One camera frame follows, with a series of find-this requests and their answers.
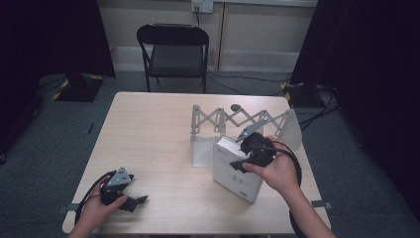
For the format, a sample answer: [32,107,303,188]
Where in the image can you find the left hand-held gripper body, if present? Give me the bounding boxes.
[100,167,135,207]

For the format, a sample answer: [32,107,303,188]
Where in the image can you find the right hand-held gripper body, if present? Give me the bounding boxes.
[235,119,275,167]

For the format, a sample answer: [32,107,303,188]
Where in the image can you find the white book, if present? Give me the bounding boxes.
[212,135,265,204]

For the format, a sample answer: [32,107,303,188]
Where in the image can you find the grey expandable metal book rack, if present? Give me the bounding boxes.
[189,104,303,169]

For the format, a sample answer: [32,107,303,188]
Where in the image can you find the person's right hand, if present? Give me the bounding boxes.
[242,135,300,199]

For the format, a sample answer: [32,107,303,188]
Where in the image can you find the person's left hand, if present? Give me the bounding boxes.
[77,177,129,234]

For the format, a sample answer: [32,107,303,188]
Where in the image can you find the grey tape strip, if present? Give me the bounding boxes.
[310,199,334,211]
[56,202,80,214]

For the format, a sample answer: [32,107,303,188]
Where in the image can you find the black stand base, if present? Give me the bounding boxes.
[280,80,331,108]
[52,72,106,103]

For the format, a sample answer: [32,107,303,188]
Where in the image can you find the black folding chair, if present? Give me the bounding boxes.
[136,23,210,94]

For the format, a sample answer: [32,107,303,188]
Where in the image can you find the dark curtain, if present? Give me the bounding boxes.
[0,0,117,157]
[290,0,420,216]

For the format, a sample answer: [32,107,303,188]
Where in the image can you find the left hand-held gripper cable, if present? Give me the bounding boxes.
[73,170,117,226]

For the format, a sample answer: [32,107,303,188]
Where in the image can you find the hand-held gripper cable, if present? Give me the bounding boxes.
[263,140,308,238]
[73,170,117,226]

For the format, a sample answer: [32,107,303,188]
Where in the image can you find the right hand-held gripper cable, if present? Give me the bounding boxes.
[263,140,308,238]

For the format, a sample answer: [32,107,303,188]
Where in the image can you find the black floor cable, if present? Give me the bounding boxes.
[207,67,292,83]
[207,72,286,97]

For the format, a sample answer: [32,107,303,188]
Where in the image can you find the bundle of black floor cables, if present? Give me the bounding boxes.
[298,85,340,132]

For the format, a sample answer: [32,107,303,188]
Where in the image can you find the white wall socket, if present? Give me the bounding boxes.
[190,0,214,14]

